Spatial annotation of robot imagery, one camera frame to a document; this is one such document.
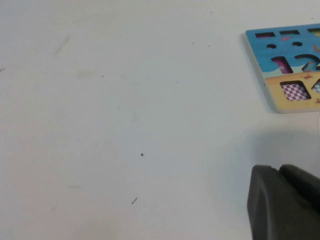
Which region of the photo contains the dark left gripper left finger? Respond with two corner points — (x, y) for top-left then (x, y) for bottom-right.
(246, 164), (320, 240)

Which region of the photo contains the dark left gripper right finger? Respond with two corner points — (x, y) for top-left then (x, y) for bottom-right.
(278, 163), (320, 201)

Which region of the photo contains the colourful wooden number puzzle board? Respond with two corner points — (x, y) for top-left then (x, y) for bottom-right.
(244, 23), (320, 115)

